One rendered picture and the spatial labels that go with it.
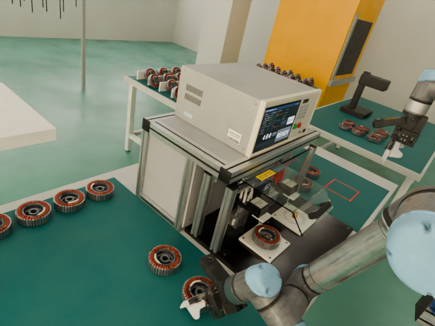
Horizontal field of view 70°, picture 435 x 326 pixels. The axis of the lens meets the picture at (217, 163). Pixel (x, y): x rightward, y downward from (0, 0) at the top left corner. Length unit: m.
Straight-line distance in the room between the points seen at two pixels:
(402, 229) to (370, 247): 0.21
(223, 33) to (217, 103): 3.94
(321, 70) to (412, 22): 2.08
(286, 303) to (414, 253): 0.35
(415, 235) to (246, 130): 0.66
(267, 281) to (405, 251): 0.32
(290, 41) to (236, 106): 3.94
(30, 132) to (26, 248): 0.46
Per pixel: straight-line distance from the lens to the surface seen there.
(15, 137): 0.87
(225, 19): 5.02
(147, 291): 1.06
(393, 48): 6.40
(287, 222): 1.42
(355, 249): 0.77
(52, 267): 1.14
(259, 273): 0.75
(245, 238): 1.25
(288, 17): 5.03
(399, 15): 6.42
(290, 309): 0.81
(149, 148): 1.25
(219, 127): 1.13
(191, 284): 1.05
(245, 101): 1.05
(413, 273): 0.57
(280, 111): 1.12
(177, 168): 1.15
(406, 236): 0.55
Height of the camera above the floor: 1.60
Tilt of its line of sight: 29 degrees down
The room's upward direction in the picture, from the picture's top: 14 degrees clockwise
